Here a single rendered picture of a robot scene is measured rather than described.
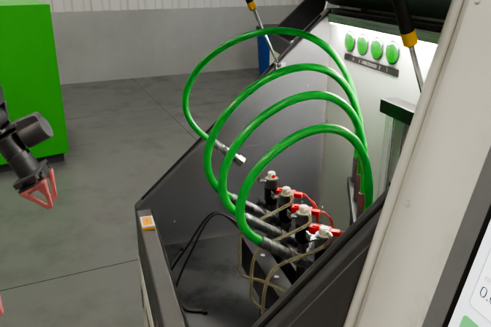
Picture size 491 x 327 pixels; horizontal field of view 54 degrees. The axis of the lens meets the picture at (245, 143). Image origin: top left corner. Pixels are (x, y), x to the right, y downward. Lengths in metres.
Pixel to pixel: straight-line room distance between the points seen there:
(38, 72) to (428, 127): 3.74
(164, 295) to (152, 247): 0.18
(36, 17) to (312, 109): 3.06
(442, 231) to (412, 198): 0.06
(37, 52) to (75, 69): 3.31
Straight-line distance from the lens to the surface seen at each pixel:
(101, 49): 7.43
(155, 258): 1.11
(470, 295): 0.58
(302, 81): 1.32
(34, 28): 4.13
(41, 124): 1.24
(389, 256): 0.68
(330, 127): 0.73
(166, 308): 0.96
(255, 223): 0.84
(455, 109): 0.61
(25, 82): 4.17
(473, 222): 0.57
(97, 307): 2.58
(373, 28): 1.10
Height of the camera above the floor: 1.54
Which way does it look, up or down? 20 degrees down
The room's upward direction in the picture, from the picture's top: straight up
